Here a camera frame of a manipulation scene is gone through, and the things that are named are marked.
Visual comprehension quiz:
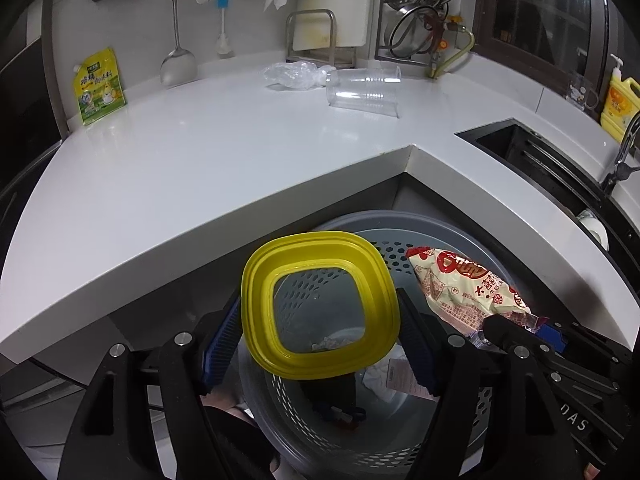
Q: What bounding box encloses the dark brown cloth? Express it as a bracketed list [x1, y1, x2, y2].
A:
[297, 375, 357, 411]

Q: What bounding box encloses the white cutting board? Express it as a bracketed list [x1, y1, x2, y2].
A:
[291, 0, 376, 53]

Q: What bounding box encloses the clear plastic bag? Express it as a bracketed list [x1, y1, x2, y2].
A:
[260, 60, 337, 92]

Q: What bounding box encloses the metal spatula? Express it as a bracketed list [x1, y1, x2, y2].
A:
[160, 0, 198, 88]

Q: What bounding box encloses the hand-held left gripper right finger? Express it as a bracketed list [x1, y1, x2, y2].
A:
[395, 287, 586, 480]

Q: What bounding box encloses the yellow gas hose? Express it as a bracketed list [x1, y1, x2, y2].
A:
[427, 27, 476, 80]

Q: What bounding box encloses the red white snack packet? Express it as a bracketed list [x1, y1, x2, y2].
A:
[405, 246, 550, 338]

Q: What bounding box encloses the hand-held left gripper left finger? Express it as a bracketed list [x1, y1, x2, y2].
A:
[57, 291, 246, 480]

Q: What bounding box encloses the yellow detergent bottle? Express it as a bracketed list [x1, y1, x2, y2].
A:
[600, 54, 640, 143]

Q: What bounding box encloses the clear plastic cup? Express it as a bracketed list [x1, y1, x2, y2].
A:
[325, 66, 403, 120]

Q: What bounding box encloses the yellow container lid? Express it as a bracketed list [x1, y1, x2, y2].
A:
[241, 231, 402, 378]

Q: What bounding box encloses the black faucet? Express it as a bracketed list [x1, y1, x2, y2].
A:
[599, 110, 640, 196]

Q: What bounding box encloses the blue handled bottle brush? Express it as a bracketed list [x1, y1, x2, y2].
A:
[215, 0, 235, 58]

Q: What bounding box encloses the glass pot lid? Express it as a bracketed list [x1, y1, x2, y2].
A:
[390, 5, 451, 58]

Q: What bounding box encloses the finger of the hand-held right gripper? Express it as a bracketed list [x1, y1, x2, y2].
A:
[481, 314, 556, 361]
[537, 322, 571, 356]

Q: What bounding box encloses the metal cutting board rack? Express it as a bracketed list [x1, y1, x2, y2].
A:
[285, 8, 357, 68]

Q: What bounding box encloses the printed glass cup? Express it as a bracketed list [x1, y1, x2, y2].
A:
[566, 71, 600, 111]

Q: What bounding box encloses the black kitchen sink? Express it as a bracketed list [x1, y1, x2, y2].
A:
[454, 119, 640, 281]

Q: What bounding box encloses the large white tissue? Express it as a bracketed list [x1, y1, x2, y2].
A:
[361, 362, 401, 403]

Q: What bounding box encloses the grey perforated waste basket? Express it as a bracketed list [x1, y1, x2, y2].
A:
[237, 210, 526, 480]

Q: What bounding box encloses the pink snack wrapper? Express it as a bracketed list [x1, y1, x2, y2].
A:
[386, 357, 436, 401]

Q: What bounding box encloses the dark window frame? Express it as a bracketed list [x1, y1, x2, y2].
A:
[472, 0, 640, 81]

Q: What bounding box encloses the green yellow seasoning pouch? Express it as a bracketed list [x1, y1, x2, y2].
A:
[73, 47, 127, 126]

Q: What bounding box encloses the white dish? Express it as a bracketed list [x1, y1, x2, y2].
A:
[575, 210, 610, 251]

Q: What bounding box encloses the gas valve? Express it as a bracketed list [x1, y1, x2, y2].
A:
[435, 12, 463, 53]

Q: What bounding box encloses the small crumpled tissue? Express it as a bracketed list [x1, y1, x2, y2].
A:
[312, 335, 351, 353]

